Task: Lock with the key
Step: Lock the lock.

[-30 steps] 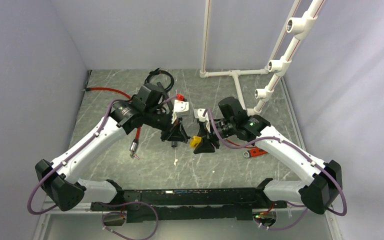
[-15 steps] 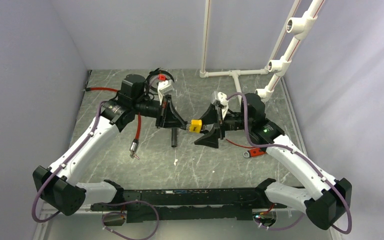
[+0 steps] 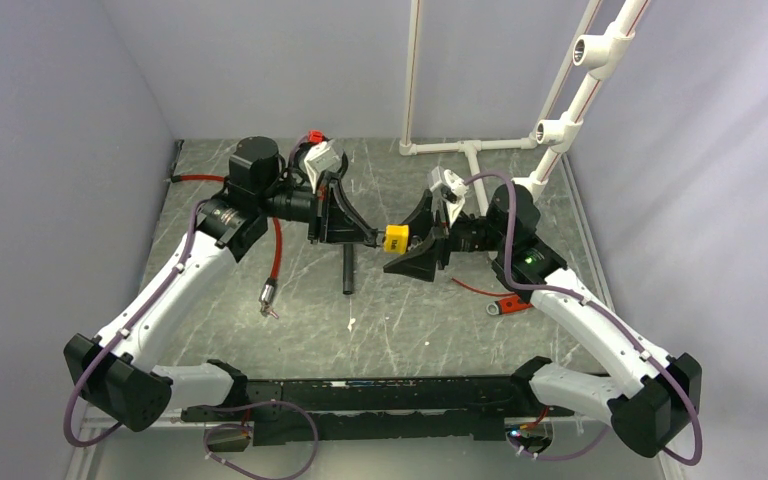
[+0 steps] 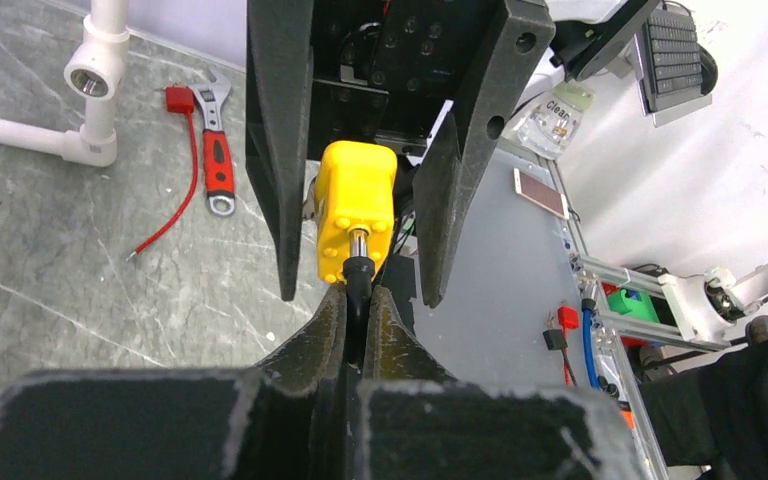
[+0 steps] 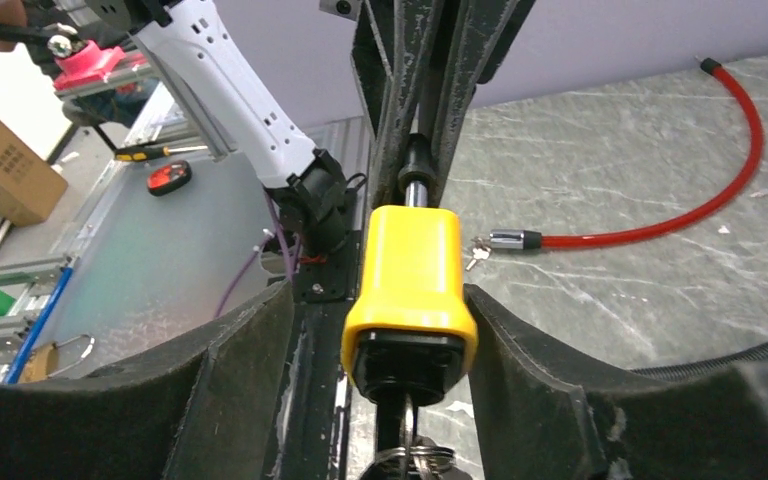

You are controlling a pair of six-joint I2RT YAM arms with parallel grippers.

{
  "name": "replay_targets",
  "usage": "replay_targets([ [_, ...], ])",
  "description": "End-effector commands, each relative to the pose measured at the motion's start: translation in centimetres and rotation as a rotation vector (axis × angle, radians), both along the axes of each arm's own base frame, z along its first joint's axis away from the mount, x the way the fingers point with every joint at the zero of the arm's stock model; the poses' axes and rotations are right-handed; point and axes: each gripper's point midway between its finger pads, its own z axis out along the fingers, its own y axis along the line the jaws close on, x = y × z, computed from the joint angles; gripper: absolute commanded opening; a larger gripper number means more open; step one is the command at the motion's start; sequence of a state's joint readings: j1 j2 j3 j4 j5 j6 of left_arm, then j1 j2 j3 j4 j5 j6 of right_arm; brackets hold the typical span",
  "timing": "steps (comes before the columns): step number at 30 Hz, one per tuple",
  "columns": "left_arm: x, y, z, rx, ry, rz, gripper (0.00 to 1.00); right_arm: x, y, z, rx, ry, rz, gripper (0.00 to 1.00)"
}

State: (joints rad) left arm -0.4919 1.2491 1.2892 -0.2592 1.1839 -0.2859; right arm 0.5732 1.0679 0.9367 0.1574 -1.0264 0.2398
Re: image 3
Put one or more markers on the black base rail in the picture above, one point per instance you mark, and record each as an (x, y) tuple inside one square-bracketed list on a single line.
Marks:
[(279, 411)]

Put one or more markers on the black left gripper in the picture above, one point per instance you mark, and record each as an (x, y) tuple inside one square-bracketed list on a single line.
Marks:
[(333, 219)]

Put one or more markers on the red cable bike lock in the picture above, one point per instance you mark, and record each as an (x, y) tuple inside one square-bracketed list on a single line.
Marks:
[(238, 233)]

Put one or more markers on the red handled wrench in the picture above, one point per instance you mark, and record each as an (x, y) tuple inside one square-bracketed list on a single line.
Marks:
[(507, 305)]

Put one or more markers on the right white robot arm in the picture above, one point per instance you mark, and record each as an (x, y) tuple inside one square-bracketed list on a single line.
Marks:
[(648, 397)]

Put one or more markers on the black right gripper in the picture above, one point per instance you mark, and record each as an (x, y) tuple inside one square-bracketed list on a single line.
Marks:
[(420, 262)]

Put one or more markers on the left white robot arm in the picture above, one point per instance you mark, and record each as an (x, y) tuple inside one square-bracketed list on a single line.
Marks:
[(118, 370)]

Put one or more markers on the yellow padlock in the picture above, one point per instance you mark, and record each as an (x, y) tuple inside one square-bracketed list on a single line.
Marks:
[(396, 239)]

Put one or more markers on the white pvc pipe frame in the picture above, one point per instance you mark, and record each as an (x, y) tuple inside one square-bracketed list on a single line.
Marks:
[(483, 76)]

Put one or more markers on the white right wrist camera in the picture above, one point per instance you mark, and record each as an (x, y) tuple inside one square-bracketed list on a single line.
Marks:
[(448, 194)]

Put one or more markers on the small silver keys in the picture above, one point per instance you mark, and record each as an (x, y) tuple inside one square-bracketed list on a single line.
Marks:
[(267, 310)]

